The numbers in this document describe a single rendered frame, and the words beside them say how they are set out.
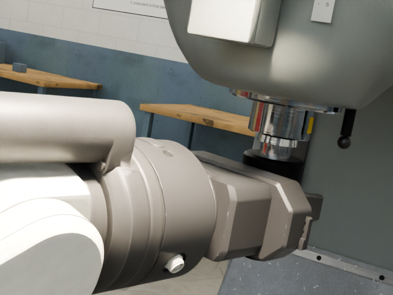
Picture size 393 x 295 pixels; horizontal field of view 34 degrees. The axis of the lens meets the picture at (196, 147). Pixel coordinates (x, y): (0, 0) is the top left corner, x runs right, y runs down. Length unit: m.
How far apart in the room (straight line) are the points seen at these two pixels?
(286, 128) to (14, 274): 0.25
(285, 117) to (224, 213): 0.10
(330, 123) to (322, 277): 0.20
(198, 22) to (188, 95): 4.93
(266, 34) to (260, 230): 0.13
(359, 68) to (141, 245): 0.17
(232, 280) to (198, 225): 0.53
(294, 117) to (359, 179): 0.40
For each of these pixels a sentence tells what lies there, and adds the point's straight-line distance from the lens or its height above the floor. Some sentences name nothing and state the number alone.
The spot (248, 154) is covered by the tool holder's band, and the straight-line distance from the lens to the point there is 0.47.
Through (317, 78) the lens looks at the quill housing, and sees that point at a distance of 0.39.
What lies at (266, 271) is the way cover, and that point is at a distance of 0.88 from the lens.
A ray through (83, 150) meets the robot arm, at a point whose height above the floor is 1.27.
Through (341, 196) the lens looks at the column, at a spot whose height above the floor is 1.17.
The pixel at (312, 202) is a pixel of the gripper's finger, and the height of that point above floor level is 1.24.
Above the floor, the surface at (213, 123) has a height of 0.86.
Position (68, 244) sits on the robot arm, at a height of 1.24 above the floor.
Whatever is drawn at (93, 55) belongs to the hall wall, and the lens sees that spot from 5.85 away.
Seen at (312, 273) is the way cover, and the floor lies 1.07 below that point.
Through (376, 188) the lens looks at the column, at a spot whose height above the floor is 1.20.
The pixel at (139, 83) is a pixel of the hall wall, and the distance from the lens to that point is 5.55.
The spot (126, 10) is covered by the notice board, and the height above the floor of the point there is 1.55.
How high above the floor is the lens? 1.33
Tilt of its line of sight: 9 degrees down
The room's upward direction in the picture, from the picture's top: 10 degrees clockwise
